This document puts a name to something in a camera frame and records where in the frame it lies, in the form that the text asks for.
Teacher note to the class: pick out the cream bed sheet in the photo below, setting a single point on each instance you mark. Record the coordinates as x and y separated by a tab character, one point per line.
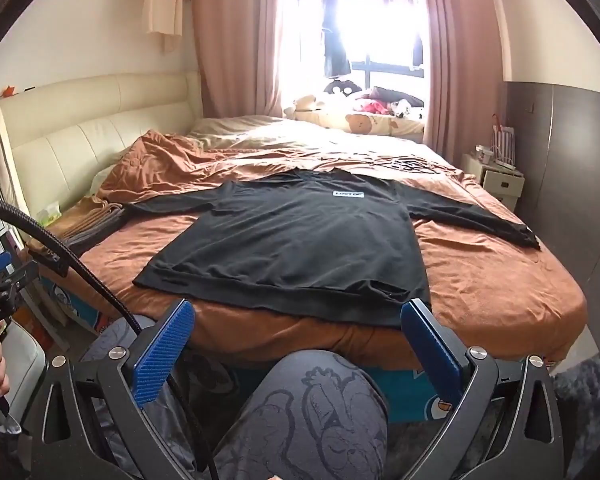
245	127

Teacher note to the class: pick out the cream padded headboard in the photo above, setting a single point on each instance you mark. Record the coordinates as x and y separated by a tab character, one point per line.
80	125

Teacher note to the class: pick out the folded towel stack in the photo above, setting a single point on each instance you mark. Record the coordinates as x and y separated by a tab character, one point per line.
87	225

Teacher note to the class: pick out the grey chair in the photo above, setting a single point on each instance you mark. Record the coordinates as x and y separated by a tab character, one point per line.
22	360

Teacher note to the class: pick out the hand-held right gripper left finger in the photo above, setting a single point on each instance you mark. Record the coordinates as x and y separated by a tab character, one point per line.
164	352

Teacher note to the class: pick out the brown blanket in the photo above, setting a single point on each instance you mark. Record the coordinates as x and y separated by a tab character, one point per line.
480	280

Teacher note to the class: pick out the cream plush toy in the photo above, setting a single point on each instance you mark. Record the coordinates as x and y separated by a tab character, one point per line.
304	104

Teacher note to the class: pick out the black sweatshirt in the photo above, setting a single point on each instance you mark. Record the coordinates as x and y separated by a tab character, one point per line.
290	240

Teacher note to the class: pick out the bear print pillow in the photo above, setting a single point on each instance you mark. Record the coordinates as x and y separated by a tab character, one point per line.
360	122

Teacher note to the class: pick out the black white spotted cloth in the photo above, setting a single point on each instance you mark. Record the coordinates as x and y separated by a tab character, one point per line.
402	107

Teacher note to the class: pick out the grey fluffy rug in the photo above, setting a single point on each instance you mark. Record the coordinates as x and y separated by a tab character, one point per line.
585	385

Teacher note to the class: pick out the white nightstand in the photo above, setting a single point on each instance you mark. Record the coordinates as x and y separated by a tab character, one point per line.
500	182

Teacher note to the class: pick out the pink curtain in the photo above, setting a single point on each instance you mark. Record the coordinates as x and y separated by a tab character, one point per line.
460	60
230	35

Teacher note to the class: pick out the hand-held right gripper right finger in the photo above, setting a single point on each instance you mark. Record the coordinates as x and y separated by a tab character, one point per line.
430	355

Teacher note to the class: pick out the hanging dark garment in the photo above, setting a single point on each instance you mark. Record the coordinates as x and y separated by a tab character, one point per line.
417	52
336	55

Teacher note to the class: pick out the green tissue pack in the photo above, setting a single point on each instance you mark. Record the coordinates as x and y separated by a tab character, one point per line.
50	214

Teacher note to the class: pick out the red cloth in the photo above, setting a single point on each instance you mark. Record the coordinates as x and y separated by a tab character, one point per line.
377	106

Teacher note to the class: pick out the person's left leg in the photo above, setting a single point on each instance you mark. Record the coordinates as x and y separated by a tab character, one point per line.
107	332

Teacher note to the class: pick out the dark cloth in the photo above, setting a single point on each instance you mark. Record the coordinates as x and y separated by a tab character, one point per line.
395	96

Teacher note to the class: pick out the black white plush toy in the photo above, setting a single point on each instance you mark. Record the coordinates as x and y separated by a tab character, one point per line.
340	89

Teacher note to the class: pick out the person's right leg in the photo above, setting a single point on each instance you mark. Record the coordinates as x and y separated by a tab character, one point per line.
305	410

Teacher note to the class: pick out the window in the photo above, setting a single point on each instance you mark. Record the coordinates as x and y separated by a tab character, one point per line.
370	20

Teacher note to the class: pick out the person's leg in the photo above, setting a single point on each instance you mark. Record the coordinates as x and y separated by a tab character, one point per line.
305	410
107	332

